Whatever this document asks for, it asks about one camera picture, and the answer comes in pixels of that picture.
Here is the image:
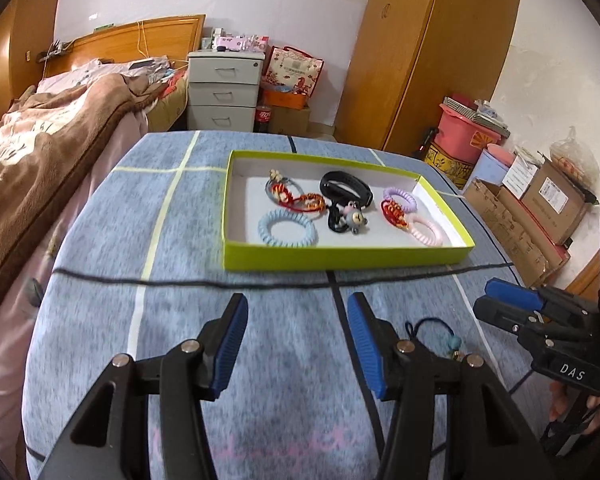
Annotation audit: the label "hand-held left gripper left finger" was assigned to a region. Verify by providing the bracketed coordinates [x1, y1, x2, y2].
[37, 292, 249, 480]

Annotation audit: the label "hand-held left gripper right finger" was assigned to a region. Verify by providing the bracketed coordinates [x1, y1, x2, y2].
[346, 292, 556, 480]

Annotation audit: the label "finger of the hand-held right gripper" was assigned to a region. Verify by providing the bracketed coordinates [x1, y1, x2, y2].
[472, 296, 581, 346]
[484, 278, 600, 318]

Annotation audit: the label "dark hair tie teal bead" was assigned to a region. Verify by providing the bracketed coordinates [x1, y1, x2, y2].
[404, 317, 468, 363]

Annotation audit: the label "pink spiral hair tie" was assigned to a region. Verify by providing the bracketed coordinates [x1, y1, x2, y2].
[410, 214, 446, 247]

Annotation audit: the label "green cardboard box tray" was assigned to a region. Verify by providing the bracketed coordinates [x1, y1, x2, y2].
[222, 150, 477, 272]

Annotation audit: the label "blue spiral hair tie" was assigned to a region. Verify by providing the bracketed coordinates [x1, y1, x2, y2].
[257, 210, 318, 249]

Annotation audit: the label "black hair tie bear charm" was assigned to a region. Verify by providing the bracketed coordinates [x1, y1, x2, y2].
[327, 200, 371, 236]

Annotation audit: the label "red braided bracelet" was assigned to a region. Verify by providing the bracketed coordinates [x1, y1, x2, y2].
[275, 187, 331, 217]
[380, 199, 413, 231]

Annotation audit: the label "purple spiral hair tie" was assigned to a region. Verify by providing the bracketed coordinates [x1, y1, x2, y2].
[382, 186, 420, 213]

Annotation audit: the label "grey hair tie beige charms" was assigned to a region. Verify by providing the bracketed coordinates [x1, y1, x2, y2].
[265, 170, 301, 206]

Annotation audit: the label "black wristband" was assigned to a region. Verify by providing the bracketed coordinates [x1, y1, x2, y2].
[320, 171, 373, 208]

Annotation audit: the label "person's right hand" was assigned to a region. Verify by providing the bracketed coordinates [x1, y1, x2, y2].
[549, 379, 600, 431]

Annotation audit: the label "large open cardboard box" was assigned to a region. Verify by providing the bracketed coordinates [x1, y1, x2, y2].
[462, 177, 571, 288]

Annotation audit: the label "blue checked sheet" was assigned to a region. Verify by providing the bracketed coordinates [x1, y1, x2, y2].
[25, 130, 546, 480]

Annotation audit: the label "brown cardboard box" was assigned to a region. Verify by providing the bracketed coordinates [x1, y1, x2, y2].
[521, 160, 598, 246]

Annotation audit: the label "white labelled box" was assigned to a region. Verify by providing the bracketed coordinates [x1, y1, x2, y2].
[502, 152, 543, 198]

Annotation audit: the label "light blue box pink lid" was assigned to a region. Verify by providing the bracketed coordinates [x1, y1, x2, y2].
[475, 143, 518, 191]

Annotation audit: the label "yellow patterned box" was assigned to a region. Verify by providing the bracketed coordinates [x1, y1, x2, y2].
[424, 142, 478, 190]

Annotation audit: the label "clear plastic bag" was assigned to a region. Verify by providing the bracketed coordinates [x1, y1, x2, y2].
[550, 127, 600, 196]

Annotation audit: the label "pink plastic bin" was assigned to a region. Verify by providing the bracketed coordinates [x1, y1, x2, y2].
[437, 102, 506, 163]

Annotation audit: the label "striped box lid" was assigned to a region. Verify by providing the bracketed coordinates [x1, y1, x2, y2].
[442, 96, 511, 133]

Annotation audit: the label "pink bedsheet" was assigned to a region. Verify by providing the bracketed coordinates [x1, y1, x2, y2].
[0, 60, 146, 466]

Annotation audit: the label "small cardboard box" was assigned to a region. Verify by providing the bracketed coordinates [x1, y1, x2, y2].
[270, 105, 312, 136]

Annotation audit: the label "white drawer cabinet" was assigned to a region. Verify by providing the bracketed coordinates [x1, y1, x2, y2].
[186, 50, 266, 133]

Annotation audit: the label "large wooden wardrobe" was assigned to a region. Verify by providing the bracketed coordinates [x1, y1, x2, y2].
[334, 0, 525, 158]

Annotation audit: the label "orange box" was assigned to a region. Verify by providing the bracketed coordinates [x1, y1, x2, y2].
[264, 89, 308, 110]

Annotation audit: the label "brown blanket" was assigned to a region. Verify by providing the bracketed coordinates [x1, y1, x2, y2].
[0, 72, 176, 341]

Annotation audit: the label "red and white gift bag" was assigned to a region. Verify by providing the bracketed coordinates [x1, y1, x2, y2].
[262, 46, 325, 98]

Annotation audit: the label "pink box on cabinet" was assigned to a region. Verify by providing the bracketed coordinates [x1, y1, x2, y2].
[215, 35, 270, 53]

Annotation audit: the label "wooden headboard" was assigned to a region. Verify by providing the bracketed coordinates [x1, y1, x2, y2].
[42, 14, 207, 78]

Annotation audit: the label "small wooden wardrobe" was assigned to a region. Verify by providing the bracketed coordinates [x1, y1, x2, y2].
[0, 0, 67, 126]

